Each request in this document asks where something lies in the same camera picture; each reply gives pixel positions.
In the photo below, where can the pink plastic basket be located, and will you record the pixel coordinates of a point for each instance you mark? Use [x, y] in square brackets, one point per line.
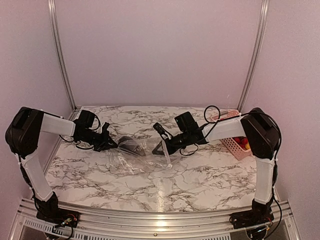
[238, 151]

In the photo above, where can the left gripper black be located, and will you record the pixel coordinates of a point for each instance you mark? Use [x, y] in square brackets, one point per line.
[104, 144]

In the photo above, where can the aluminium front rail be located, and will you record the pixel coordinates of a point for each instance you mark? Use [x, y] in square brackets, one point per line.
[107, 224]

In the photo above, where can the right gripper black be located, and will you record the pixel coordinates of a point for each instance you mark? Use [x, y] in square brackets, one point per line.
[158, 152]

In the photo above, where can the red fake tomato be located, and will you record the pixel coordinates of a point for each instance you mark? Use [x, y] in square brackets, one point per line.
[240, 140]

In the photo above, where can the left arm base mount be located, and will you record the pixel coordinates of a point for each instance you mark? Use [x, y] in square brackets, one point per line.
[63, 214]

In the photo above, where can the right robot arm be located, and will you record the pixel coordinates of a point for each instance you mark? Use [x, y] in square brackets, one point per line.
[255, 131]

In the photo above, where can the left aluminium frame post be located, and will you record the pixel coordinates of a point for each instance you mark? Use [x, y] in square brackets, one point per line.
[60, 56]

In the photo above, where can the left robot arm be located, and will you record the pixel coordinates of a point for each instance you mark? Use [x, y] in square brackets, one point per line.
[23, 136]

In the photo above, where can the clear zip top bag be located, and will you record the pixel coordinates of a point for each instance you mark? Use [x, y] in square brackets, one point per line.
[124, 164]

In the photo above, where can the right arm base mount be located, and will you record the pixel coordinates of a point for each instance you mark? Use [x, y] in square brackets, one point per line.
[251, 220]

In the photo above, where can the right aluminium frame post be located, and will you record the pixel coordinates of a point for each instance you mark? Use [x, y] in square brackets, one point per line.
[260, 33]

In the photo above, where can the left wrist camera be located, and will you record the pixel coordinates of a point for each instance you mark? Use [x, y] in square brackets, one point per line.
[104, 129]

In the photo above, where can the aluminium frame post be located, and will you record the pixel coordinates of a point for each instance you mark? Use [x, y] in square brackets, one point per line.
[60, 56]
[260, 33]

